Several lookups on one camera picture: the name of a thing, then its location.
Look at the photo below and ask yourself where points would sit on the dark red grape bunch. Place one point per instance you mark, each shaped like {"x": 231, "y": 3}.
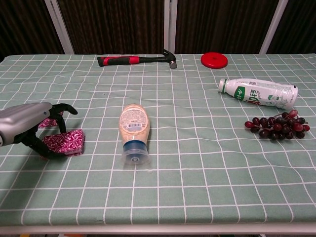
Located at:
{"x": 279, "y": 127}

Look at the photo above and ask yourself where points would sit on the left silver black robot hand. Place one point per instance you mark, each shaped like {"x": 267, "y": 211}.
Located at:
{"x": 22, "y": 121}

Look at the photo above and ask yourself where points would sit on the white green-print plastic bottle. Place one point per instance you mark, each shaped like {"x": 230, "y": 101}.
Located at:
{"x": 259, "y": 92}

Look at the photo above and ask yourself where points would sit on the dark ribbed partition panel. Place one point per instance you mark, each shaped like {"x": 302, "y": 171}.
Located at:
{"x": 24, "y": 27}
{"x": 222, "y": 24}
{"x": 116, "y": 24}
{"x": 298, "y": 24}

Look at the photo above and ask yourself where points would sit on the red round disc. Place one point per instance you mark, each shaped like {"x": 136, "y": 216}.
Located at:
{"x": 214, "y": 60}

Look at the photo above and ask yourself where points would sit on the green checkered tablecloth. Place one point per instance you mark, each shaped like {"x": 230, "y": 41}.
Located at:
{"x": 172, "y": 172}

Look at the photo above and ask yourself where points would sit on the beige squeeze sauce bottle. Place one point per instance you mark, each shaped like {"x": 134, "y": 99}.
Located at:
{"x": 134, "y": 126}

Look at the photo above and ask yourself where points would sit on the grey aluminium partition post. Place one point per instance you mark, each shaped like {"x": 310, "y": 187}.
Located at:
{"x": 170, "y": 24}
{"x": 59, "y": 27}
{"x": 274, "y": 24}

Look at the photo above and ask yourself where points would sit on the red black claw hammer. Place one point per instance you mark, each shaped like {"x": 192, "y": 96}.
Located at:
{"x": 118, "y": 60}

